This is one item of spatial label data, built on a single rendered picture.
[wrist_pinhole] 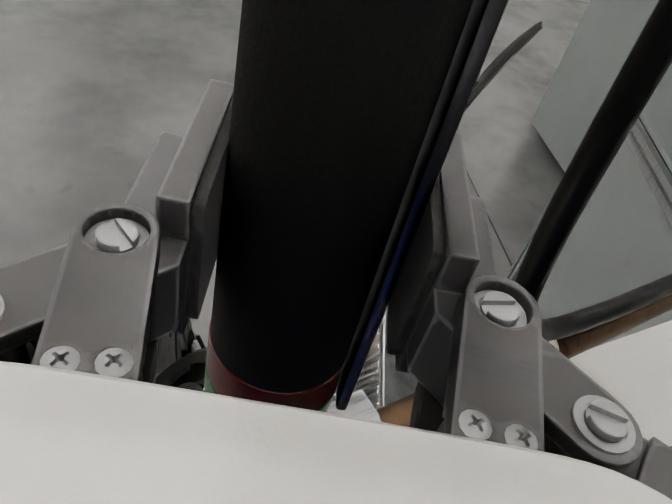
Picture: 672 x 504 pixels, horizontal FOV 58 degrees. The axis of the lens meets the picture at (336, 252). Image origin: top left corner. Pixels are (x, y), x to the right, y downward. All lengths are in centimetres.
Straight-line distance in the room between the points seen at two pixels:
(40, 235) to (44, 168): 38
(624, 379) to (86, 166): 229
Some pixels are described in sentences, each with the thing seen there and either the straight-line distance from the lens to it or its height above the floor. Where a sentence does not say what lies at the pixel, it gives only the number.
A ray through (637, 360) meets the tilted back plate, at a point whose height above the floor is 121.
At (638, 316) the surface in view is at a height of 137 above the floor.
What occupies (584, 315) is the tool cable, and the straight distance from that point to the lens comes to 29.
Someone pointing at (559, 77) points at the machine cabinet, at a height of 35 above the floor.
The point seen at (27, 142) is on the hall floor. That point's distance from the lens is 275.
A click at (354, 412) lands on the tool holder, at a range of 23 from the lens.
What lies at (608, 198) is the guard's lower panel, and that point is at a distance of 153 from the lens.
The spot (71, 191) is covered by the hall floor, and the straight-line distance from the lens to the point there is 248.
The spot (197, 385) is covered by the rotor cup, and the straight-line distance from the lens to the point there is 39.
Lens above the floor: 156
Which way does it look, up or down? 42 degrees down
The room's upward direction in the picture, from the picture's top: 16 degrees clockwise
